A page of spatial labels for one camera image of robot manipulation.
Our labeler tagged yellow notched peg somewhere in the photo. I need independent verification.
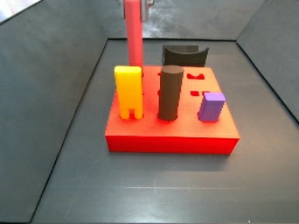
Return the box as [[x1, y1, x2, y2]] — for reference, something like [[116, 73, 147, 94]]
[[115, 66, 144, 119]]

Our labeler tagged purple square peg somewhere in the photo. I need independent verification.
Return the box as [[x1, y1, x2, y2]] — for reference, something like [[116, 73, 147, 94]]
[[199, 92, 226, 122]]

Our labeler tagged brown cylinder peg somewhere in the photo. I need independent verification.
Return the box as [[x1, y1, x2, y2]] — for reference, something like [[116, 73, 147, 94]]
[[157, 65, 184, 121]]

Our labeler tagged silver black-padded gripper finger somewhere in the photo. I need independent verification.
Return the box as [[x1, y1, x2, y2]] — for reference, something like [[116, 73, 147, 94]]
[[140, 0, 155, 22]]

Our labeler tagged red hexagon peg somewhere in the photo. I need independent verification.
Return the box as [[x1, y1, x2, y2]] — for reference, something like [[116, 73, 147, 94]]
[[124, 0, 143, 67]]

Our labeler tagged red shape-sorting block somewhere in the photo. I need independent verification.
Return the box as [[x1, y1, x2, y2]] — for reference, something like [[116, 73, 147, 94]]
[[105, 66, 239, 154]]

